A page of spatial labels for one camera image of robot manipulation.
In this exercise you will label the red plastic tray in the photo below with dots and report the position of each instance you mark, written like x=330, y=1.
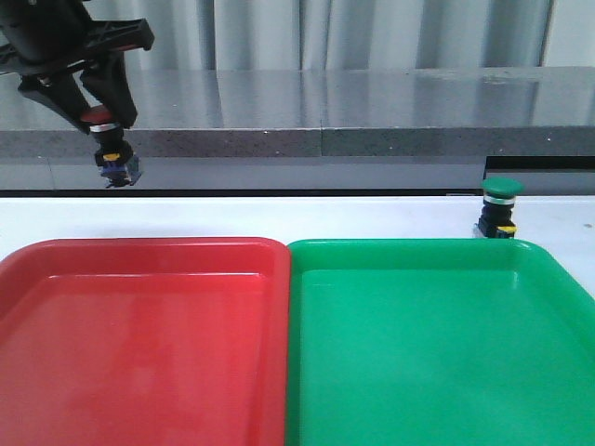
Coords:
x=179, y=341

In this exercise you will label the green mushroom push button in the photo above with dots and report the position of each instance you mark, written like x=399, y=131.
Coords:
x=499, y=197

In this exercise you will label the grey granite counter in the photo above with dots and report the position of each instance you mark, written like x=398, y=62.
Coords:
x=363, y=132

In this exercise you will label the grey pleated curtain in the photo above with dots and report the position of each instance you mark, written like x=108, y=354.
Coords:
x=335, y=35

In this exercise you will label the green plastic tray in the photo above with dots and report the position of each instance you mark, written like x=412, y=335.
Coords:
x=437, y=342

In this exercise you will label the red mushroom push button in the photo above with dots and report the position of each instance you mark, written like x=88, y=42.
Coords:
x=115, y=159

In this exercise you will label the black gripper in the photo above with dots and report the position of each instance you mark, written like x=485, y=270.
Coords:
x=44, y=37

